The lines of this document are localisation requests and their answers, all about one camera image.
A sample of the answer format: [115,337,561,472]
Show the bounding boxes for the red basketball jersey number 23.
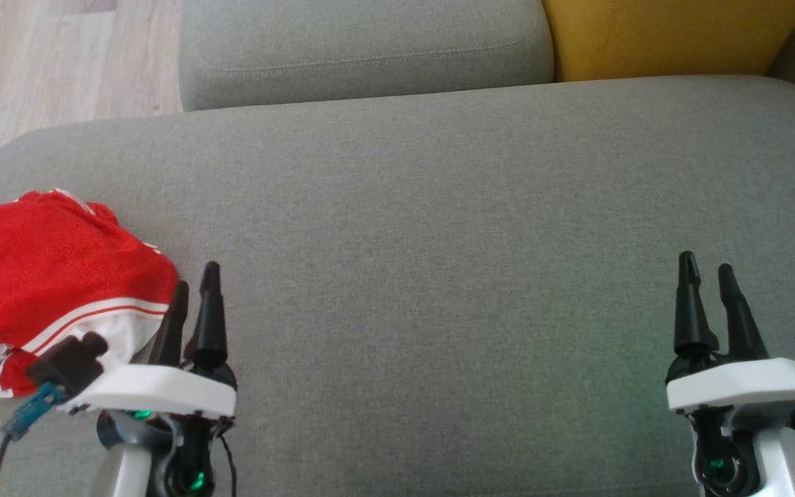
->
[0,189,179,399]

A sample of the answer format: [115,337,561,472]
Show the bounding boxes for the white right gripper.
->
[666,251,795,415]

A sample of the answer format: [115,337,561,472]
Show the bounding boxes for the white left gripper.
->
[59,261,237,418]

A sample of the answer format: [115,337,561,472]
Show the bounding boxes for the black cable with blue plug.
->
[0,383,68,497]

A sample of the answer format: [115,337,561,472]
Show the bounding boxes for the grey sofa seat cushion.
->
[0,75,795,497]

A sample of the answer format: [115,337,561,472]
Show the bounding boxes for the yellow pillow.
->
[542,0,795,83]

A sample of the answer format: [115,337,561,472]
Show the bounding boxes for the grey sofa back cushion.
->
[178,0,556,112]

